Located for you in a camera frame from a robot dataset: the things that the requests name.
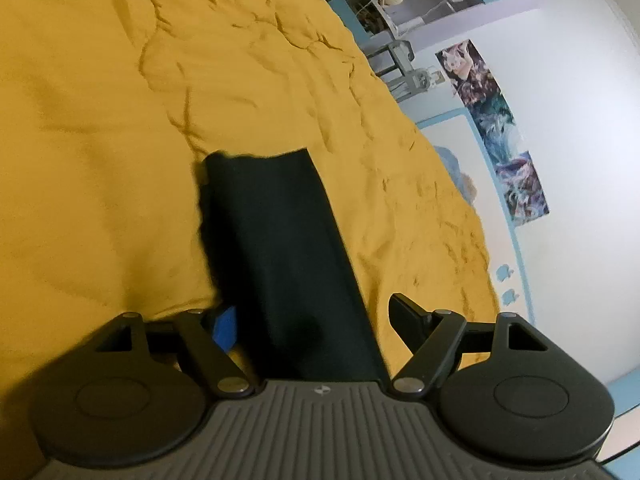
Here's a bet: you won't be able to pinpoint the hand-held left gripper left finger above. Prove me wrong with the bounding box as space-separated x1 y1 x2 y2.
92 305 253 397

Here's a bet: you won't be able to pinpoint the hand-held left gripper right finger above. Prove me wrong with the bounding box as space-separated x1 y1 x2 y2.
389 293 548 398

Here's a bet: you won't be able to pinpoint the black pants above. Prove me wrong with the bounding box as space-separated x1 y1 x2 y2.
196 147 390 383

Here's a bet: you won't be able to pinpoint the yellow quilted blanket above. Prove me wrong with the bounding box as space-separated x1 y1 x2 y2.
0 0 502 461

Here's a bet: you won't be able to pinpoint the white and blue headboard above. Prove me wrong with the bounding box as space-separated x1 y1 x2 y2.
412 107 538 333

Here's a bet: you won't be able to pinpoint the grey metal chair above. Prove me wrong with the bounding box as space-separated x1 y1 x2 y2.
367 39 437 102

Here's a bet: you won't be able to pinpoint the wall poster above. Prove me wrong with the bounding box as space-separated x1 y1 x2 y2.
434 39 551 227

